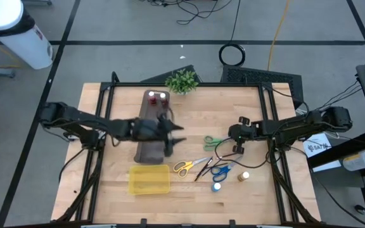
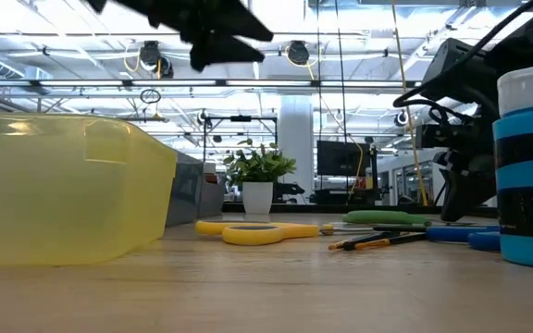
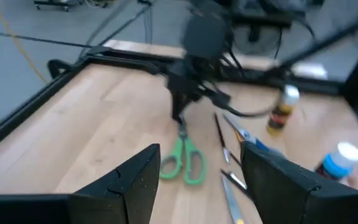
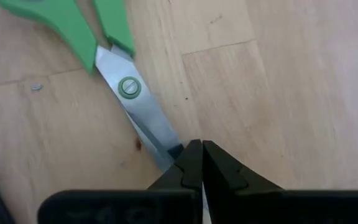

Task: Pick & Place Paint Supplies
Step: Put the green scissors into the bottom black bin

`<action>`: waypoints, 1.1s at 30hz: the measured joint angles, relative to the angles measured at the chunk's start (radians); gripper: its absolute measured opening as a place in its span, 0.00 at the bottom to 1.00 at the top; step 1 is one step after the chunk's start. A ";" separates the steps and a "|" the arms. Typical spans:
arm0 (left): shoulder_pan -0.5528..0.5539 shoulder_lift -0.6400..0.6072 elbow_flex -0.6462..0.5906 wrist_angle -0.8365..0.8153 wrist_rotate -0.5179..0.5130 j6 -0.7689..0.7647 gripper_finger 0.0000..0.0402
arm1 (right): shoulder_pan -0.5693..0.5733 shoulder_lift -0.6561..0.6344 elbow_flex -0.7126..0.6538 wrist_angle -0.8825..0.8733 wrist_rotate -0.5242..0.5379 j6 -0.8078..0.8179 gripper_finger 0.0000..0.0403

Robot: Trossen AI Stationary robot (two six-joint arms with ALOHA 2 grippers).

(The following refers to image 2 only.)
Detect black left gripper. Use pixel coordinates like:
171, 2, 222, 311
83, 0, 275, 73

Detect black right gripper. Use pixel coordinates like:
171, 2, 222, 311
416, 37, 499, 223

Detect blue-handled scissors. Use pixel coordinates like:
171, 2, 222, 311
372, 223, 502, 253

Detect blue paint bottle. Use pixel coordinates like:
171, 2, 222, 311
491, 62, 533, 271

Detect green-handled scissors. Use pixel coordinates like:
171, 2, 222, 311
341, 210, 434, 228

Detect red paint bottle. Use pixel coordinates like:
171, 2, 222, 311
203, 162, 220, 186

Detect yellow-handled scissors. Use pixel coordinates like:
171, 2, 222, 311
194, 219, 374, 247

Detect black computer monitor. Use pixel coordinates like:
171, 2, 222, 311
316, 140, 372, 178

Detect white building column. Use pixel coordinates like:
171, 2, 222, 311
278, 95, 316, 204

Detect green plant in white pot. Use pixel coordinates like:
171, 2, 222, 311
222, 137, 298, 216

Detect yellow translucent plastic bin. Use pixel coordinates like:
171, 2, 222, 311
0, 112, 179, 267

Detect black ceiling cable reel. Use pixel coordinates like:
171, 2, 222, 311
138, 40, 175, 80
286, 40, 312, 67

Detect black background rig frame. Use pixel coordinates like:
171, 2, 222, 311
201, 115, 279, 163

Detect long yellow cable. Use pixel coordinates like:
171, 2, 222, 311
390, 0, 429, 208

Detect small hanging black cable coil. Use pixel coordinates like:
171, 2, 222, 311
139, 88, 162, 105

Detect long black hanging cable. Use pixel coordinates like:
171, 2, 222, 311
334, 0, 350, 204

